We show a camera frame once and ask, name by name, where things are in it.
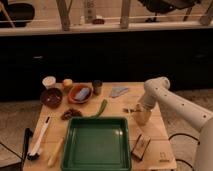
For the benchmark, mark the black tongs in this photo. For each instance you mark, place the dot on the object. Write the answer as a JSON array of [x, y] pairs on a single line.
[[27, 135]]

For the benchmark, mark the pale yellow corn stick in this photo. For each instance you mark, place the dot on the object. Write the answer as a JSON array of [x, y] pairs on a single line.
[[56, 150]]

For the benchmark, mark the dark brown bowl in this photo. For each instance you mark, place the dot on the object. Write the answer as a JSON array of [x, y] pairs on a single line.
[[51, 97]]

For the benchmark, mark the orange fruit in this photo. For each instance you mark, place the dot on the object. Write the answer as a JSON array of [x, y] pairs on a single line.
[[67, 83]]

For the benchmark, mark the grey triangular cloth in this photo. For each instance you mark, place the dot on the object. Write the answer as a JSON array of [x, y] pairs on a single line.
[[118, 91]]

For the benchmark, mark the black office chair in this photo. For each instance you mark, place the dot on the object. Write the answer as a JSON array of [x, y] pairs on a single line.
[[166, 6]]

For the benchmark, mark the black brown small box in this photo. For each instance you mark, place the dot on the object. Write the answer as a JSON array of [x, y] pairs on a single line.
[[140, 146]]

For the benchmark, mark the dark round stool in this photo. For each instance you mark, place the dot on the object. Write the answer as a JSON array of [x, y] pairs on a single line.
[[20, 13]]

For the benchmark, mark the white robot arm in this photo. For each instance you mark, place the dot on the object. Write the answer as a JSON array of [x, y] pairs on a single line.
[[201, 119]]

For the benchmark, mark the blue sponge in bowl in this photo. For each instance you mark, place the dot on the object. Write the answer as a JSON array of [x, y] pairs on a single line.
[[81, 95]]

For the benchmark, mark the orange clay bowl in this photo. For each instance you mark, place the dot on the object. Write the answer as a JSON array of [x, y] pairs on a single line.
[[75, 90]]

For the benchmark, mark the green plastic tray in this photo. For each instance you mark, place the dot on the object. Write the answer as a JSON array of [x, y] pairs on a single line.
[[97, 144]]

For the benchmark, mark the white cup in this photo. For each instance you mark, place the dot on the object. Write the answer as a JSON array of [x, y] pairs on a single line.
[[49, 82]]

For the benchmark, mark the green chili pepper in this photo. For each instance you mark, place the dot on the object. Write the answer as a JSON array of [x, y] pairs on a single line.
[[101, 109]]

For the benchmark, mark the dark metal cup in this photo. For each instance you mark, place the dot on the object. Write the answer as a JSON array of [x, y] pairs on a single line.
[[97, 87]]

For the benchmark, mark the beige wooden gripper body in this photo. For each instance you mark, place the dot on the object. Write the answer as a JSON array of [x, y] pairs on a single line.
[[141, 115]]

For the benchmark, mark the brown dried fruit cluster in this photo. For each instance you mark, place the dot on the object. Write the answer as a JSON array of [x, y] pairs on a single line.
[[71, 113]]

